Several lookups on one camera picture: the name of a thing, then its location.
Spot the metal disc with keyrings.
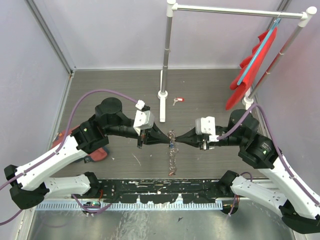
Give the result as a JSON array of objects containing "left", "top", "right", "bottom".
[{"left": 167, "top": 130, "right": 179, "bottom": 177}]

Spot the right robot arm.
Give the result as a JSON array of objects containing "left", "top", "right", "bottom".
[{"left": 175, "top": 109, "right": 320, "bottom": 234}]

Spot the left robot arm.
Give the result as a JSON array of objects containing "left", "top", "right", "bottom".
[{"left": 4, "top": 97, "right": 170, "bottom": 210}]

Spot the key with red tag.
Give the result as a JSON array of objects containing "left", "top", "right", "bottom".
[{"left": 172, "top": 97, "right": 185, "bottom": 106}]

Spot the red cloth on hanger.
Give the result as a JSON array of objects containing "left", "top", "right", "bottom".
[{"left": 225, "top": 27, "right": 278, "bottom": 110}]

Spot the blue clothes hanger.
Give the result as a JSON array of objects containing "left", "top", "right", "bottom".
[{"left": 235, "top": 16, "right": 283, "bottom": 86}]

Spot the white clothes rack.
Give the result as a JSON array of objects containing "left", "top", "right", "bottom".
[{"left": 157, "top": 0, "right": 318, "bottom": 123}]

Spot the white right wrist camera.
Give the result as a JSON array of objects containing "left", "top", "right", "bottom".
[{"left": 195, "top": 116, "right": 219, "bottom": 142}]

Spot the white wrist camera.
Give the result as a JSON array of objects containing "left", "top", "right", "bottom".
[
  {"left": 195, "top": 116, "right": 219, "bottom": 142},
  {"left": 133, "top": 99, "right": 155, "bottom": 135}
]

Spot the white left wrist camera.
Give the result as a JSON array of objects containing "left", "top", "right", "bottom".
[{"left": 133, "top": 99, "right": 155, "bottom": 135}]

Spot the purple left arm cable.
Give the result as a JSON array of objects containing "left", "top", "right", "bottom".
[{"left": 0, "top": 89, "right": 140, "bottom": 225}]

